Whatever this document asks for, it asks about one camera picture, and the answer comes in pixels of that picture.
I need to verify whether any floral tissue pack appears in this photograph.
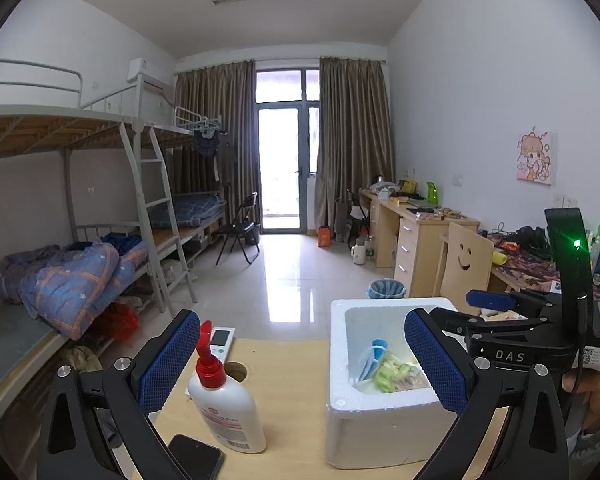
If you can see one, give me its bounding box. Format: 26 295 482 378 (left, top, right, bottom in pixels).
373 352 429 393

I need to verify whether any light blue face mask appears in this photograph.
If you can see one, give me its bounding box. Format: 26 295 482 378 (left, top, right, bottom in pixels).
353 338 388 385

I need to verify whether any person's right hand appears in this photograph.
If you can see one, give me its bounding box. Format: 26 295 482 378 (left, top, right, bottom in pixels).
561 366 600 435

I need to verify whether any white remote control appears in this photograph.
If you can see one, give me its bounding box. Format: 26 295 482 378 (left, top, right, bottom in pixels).
210 326 235 363

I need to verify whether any white styrofoam box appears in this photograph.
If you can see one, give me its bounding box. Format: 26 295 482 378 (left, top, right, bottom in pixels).
325 298 455 469

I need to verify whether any white red pump bottle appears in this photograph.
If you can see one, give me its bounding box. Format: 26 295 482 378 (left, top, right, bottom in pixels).
187 321 266 454

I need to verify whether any black smartphone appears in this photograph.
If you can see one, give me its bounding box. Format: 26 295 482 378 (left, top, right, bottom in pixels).
168 434 225 480

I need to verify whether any wooden desk with drawers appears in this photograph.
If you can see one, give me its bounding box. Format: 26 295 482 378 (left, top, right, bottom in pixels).
358 190 480 297

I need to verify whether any blue lined waste bin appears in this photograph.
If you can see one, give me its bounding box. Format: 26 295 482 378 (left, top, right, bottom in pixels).
366 278 406 300

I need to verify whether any blue plaid quilt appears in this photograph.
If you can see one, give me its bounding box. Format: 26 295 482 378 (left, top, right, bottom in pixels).
0 233 148 340

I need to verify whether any metal bunk bed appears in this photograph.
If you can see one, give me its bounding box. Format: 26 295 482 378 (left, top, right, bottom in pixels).
0 58 208 421

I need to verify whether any white kettle jug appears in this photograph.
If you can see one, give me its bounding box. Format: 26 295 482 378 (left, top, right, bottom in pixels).
350 243 367 266

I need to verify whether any black folding chair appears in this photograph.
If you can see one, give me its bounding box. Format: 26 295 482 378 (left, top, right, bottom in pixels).
215 192 260 266

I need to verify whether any orange bag on floor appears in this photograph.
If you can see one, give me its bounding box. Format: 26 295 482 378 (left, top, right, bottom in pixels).
317 226 332 248

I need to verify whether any brown right curtain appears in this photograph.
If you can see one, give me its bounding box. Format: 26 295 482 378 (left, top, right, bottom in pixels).
314 58 396 228

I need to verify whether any brown curtain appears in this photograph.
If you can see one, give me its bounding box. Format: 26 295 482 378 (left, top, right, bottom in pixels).
314 58 396 228
172 61 261 217

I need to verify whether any brown left curtain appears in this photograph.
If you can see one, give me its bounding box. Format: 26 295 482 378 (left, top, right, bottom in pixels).
172 61 261 217

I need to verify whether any glass balcony door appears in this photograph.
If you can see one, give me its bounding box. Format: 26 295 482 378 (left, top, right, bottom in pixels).
256 67 320 233

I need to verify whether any white air conditioner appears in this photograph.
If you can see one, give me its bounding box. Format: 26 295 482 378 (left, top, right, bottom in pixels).
126 58 174 90

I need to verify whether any pink cartoon wall picture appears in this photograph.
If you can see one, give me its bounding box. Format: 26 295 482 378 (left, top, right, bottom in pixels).
516 129 554 186

